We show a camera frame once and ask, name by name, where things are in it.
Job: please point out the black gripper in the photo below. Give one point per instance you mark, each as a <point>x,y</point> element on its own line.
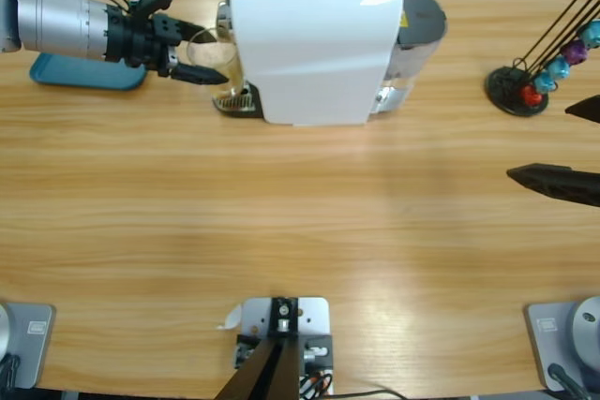
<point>140,39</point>

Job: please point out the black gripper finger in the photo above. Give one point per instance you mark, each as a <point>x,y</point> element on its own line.
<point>558,183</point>
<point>588,110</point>

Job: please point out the clear glass cup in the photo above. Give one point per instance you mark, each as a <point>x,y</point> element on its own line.
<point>220,58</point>

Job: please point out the white capsule coffee machine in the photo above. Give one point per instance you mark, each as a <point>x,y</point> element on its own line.
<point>309,53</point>

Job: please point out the teal coffee capsule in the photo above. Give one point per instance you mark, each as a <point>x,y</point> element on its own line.
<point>544,83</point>
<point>591,34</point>
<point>559,68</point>

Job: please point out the red coffee capsule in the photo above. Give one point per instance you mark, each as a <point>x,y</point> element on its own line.
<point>532,96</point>

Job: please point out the purple coffee capsule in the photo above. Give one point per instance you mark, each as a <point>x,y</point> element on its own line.
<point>575,51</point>

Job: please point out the black capsule holder with rods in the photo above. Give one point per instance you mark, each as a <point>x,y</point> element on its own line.
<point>504,86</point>

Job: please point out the teal plastic tray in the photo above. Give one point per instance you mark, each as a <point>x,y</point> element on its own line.
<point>84,76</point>

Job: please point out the white paper tag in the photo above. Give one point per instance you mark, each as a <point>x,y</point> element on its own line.
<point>230,318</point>

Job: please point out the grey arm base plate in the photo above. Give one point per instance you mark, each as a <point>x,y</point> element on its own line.
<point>33,339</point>
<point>548,339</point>

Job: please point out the white mount block, dark post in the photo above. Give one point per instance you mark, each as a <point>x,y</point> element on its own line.
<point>311,315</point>

